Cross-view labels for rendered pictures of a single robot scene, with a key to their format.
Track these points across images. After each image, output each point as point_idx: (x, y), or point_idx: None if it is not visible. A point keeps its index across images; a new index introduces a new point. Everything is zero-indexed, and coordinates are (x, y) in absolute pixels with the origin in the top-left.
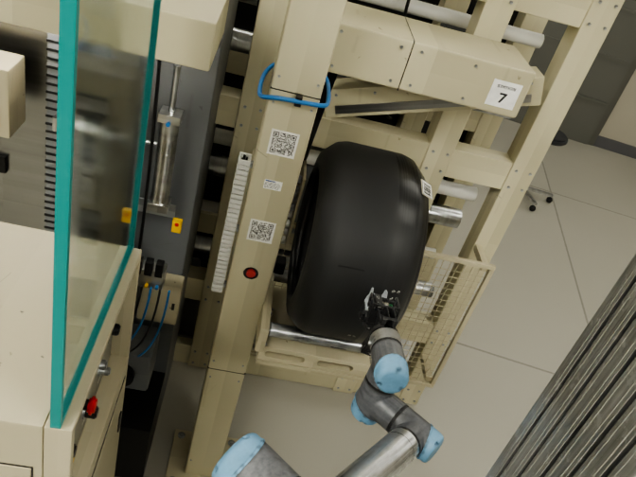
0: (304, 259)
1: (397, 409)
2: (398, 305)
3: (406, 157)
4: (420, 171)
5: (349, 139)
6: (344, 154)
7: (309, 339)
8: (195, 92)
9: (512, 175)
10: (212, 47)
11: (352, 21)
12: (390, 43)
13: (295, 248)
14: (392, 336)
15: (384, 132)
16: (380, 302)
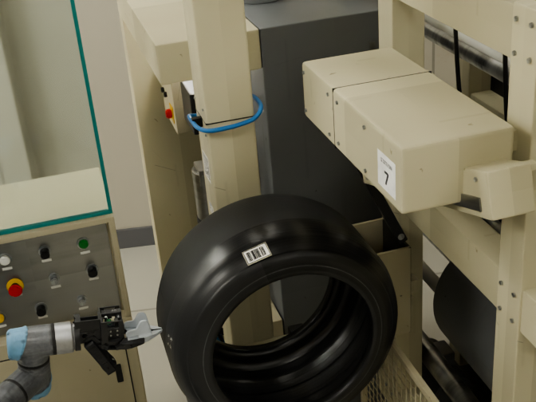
0: (323, 344)
1: (9, 377)
2: (108, 321)
3: (303, 225)
4: (299, 244)
5: (443, 234)
6: (251, 197)
7: None
8: (262, 123)
9: None
10: (159, 65)
11: (321, 64)
12: (323, 88)
13: (309, 322)
14: (56, 325)
15: (466, 236)
16: (105, 312)
